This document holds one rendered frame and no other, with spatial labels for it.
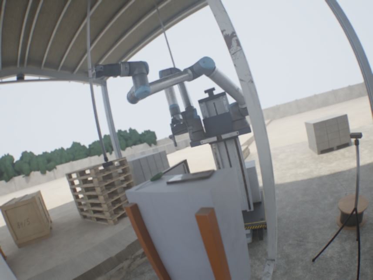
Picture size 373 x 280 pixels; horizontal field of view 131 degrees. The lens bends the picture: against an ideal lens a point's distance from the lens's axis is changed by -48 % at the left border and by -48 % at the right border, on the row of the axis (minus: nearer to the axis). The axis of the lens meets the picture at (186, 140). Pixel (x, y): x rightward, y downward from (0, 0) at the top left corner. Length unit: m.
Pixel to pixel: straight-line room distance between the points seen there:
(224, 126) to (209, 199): 1.41
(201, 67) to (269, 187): 0.94
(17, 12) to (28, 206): 4.26
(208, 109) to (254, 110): 1.15
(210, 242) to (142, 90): 0.76
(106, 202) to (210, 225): 2.37
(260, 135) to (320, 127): 4.09
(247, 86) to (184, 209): 0.62
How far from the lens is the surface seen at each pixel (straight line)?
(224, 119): 1.80
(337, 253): 1.92
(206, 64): 1.24
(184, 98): 1.54
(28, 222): 3.41
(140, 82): 0.91
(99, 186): 2.66
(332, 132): 5.04
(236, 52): 0.85
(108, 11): 4.82
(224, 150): 1.92
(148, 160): 3.91
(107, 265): 2.09
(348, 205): 2.16
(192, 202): 0.48
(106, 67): 0.93
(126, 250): 2.15
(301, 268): 1.77
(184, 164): 1.14
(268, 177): 0.96
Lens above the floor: 1.40
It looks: 1 degrees down
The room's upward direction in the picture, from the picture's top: 15 degrees counter-clockwise
